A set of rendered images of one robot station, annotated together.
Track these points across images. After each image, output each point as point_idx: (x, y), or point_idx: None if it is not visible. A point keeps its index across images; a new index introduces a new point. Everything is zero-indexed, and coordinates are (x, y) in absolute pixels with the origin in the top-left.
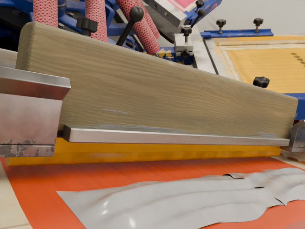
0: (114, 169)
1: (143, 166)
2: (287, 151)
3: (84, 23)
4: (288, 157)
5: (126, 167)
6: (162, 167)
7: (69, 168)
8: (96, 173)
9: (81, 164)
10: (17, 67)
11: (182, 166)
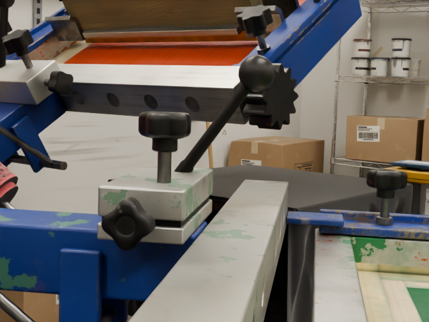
0: (225, 42)
1: (205, 44)
2: (67, 41)
3: (31, 36)
4: (71, 45)
5: (216, 43)
6: (198, 42)
7: (242, 44)
8: (237, 41)
9: (232, 46)
10: (252, 1)
11: (185, 42)
